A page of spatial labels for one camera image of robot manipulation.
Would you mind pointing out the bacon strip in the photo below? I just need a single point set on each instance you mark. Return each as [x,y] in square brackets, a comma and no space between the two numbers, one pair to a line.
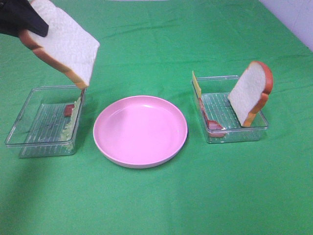
[69,108]
[211,124]

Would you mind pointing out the left clear plastic container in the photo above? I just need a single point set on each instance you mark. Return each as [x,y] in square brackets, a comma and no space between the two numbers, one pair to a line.
[37,128]

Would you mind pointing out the bread slice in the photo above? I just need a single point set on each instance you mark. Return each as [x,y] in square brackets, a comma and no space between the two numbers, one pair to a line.
[251,92]
[67,47]

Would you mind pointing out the green lettuce leaf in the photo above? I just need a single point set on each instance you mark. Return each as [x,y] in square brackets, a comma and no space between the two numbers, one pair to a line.
[68,132]

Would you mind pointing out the clear plastic container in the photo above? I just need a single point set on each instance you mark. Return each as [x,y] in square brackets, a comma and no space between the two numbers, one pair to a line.
[214,95]
[37,128]

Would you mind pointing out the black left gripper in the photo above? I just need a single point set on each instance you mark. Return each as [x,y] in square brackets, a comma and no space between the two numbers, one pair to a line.
[16,15]

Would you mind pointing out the green tablecloth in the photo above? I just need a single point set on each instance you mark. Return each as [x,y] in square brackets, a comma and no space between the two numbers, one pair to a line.
[262,187]

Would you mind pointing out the yellow cheese slice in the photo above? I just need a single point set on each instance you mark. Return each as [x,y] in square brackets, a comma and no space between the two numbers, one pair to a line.
[196,85]

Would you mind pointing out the pink round plate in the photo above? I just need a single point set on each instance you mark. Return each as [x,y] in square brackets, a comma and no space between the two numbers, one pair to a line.
[140,131]

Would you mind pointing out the right clear plastic container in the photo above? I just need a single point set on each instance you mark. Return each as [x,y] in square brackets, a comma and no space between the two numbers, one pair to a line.
[214,95]

